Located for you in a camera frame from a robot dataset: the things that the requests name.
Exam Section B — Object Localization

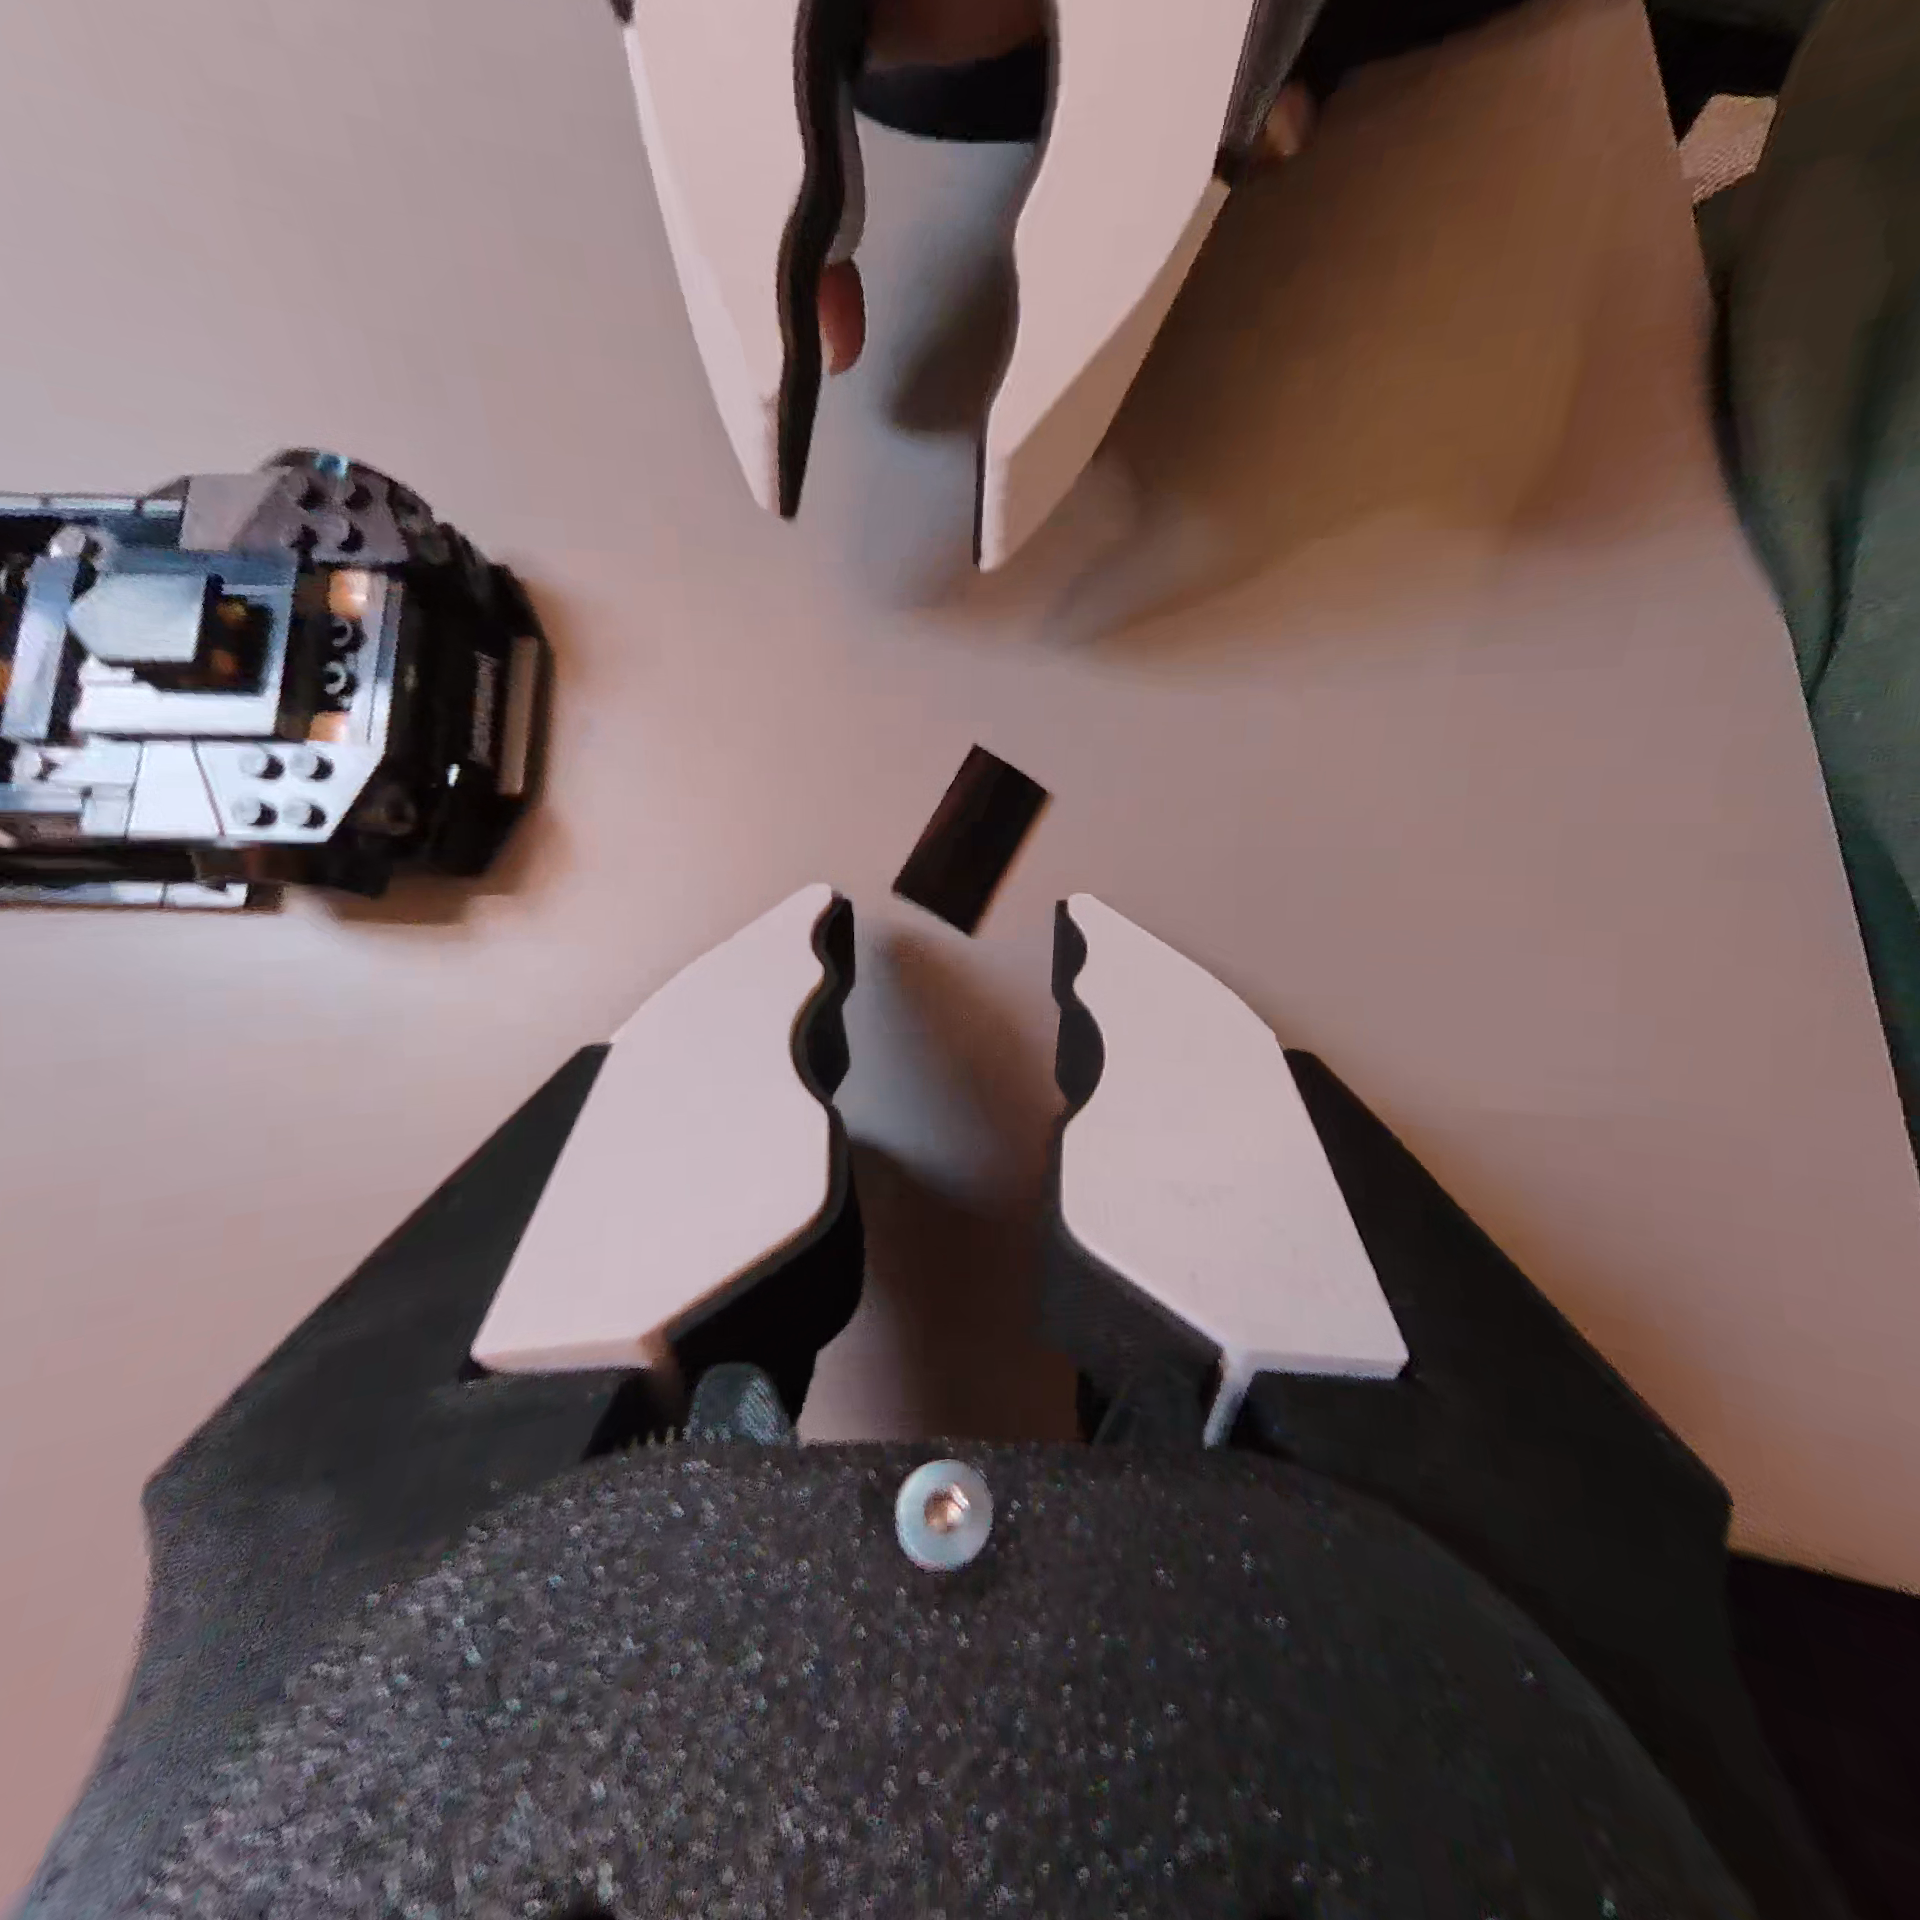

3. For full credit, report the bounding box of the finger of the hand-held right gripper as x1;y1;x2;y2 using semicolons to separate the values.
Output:
616;0;876;521
972;0;1259;575

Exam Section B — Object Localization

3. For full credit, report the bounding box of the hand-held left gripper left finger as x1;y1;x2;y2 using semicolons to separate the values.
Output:
471;879;872;1389

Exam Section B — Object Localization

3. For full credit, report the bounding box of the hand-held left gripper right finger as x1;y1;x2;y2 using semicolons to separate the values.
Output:
1042;888;1413;1450

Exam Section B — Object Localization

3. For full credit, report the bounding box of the black lego piece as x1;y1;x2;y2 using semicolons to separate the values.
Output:
888;743;1055;935

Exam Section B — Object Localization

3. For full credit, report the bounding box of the black lego car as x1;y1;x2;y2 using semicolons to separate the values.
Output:
0;451;560;907

